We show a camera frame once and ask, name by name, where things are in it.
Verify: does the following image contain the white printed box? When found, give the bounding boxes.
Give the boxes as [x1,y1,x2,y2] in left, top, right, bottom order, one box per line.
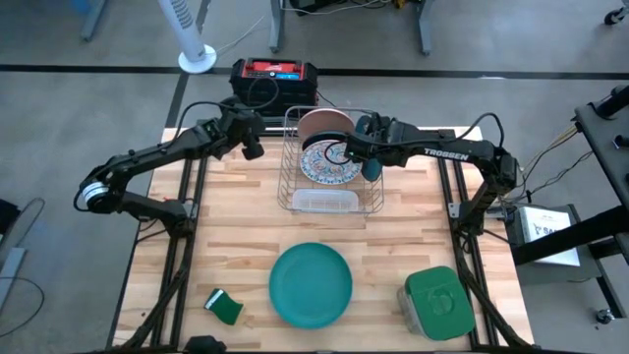
[519,206,582,267]

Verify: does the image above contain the black rounded object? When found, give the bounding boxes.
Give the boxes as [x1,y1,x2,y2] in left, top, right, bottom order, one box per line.
[184,334,228,354]

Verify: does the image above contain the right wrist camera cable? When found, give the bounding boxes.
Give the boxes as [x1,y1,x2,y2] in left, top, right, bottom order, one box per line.
[322,111,506,167]

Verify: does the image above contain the clear container with green lid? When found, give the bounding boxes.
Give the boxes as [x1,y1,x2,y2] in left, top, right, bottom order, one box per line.
[395,265,477,342]

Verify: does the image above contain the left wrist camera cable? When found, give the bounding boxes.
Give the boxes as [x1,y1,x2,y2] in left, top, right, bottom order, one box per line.
[174,76,281,144]

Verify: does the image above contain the wire dish rack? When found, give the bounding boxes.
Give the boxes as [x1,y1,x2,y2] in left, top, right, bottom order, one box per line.
[276,104,386,216]

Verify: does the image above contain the large teal plate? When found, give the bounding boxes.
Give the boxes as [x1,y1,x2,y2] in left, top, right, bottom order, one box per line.
[267,241,354,330]

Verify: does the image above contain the tangled cables under desk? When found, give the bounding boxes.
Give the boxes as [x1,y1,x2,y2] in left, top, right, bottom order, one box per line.
[287,0,409,17]

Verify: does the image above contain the white floor cable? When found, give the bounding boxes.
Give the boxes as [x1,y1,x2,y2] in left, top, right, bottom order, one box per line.
[215,13,270,55]

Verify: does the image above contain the translucent white cutlery holder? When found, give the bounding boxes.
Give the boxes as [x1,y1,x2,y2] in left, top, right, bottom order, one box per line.
[291,188,361,213]

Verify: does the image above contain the white ornate patterned plate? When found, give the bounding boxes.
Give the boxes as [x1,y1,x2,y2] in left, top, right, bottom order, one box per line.
[299,139,364,187]

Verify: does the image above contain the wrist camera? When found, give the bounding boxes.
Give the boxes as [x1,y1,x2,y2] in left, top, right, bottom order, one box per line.
[342,133,372,164]
[203,117,230,144]

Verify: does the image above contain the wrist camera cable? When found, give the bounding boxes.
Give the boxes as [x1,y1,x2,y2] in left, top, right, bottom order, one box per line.
[322,111,506,167]
[174,76,281,144]

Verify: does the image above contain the black side stand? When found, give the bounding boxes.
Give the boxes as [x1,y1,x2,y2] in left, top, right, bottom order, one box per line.
[510,84,629,296]

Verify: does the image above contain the grey desk leg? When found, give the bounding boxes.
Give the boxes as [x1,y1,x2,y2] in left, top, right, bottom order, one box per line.
[80,0,108,43]
[416,0,437,57]
[194,0,213,31]
[268,0,288,54]

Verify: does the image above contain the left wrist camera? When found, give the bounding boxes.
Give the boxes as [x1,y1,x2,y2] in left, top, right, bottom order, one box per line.
[203,117,230,144]

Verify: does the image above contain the coloured wire bundle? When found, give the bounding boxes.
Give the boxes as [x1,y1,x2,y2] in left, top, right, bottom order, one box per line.
[515,125,595,198]

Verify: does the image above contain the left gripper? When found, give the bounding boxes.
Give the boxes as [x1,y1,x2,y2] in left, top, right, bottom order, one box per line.
[210,95,267,161]

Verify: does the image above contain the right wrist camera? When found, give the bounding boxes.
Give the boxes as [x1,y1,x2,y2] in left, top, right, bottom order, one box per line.
[342,133,372,164]

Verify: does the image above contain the green sponge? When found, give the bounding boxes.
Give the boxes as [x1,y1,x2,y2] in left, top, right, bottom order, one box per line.
[203,287,245,326]

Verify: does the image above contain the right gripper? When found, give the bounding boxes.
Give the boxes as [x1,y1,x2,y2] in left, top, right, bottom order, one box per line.
[366,112,419,171]

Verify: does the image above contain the pink plate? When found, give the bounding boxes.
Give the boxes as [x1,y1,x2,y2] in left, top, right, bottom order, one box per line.
[297,108,356,144]

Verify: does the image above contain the red black power station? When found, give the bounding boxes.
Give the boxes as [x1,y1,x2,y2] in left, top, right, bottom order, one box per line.
[228,57,319,119]

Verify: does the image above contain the black aluminium table frame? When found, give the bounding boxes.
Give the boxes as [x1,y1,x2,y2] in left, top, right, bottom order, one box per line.
[111,126,535,353]

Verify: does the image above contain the black floor cable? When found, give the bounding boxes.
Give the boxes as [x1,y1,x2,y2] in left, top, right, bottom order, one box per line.
[0,275,46,340]

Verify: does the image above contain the grey cart platform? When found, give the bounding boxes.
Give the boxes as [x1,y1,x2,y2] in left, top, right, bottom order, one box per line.
[505,204,628,319]

